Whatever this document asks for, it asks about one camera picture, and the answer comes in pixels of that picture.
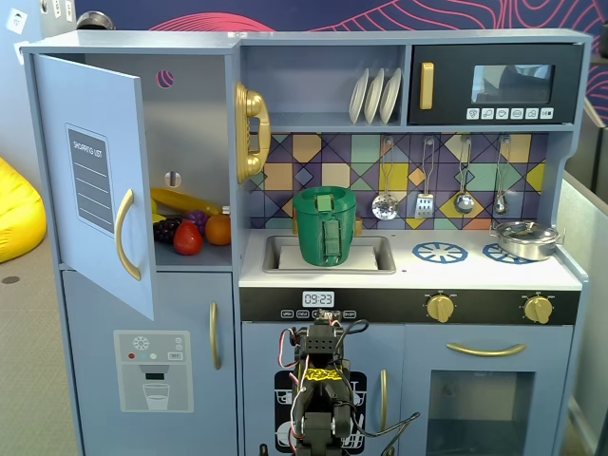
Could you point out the blue cabinet door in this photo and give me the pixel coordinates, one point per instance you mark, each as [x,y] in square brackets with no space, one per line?
[52,119]

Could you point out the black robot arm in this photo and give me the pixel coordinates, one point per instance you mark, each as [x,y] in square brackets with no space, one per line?
[323,418]

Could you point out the blue dishwasher door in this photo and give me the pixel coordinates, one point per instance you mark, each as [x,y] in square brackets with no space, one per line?
[385,342]

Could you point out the black toy microwave door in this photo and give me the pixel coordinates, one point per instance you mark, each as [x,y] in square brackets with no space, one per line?
[451,95]

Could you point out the blue fridge door water dispenser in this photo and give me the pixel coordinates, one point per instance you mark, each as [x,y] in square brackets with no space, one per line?
[95,309]

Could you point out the blue oven door with window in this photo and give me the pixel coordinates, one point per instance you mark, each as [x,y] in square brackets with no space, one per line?
[546,361]

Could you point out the green plastic container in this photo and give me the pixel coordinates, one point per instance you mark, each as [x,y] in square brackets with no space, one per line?
[311,228]

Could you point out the gold toy faucet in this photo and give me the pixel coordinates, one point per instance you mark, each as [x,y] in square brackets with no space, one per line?
[358,227]

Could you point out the metal skimmer spoon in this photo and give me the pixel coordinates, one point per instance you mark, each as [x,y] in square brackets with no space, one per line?
[385,207]

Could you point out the toy orange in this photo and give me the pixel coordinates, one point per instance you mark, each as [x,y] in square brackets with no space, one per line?
[218,230]

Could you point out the grey toy sink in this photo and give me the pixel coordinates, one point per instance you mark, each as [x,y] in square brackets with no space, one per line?
[385,261]

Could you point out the light purple toy grapes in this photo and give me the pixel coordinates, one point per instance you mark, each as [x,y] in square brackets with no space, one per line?
[198,219]

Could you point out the red toy strawberry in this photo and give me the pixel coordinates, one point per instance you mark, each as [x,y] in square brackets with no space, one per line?
[187,240]

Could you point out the metal slotted spatula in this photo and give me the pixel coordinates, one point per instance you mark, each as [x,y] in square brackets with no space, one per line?
[424,206]

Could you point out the yellow toy banana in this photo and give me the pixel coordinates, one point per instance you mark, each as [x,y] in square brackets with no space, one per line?
[180,199]

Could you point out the gold toy telephone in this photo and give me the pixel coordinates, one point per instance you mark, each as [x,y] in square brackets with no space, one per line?
[249,104]

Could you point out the dark purple toy grapes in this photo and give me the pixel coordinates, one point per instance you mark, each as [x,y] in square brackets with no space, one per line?
[165,230]

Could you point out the white toy plate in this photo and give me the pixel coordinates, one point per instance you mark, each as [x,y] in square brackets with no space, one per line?
[390,97]
[373,100]
[357,100]

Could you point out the gold stove knob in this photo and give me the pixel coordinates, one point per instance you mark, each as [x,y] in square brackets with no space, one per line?
[538,309]
[441,309]

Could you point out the metal ladle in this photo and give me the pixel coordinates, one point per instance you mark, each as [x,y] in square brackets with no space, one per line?
[463,203]

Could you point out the blue toy kitchen unit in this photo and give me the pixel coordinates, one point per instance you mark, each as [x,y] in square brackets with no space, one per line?
[323,62]

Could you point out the steel pot with lid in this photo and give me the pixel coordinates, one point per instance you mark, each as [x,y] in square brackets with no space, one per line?
[525,240]

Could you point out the yellow bean bag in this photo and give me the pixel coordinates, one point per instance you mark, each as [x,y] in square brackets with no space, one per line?
[19,218]

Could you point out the grey partition panel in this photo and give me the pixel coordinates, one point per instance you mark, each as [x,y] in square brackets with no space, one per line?
[589,285]

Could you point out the shiny metal bowl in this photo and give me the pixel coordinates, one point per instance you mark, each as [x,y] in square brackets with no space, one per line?
[95,20]

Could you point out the round floor outlet cover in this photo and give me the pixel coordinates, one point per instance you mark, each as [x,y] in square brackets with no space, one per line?
[10,279]

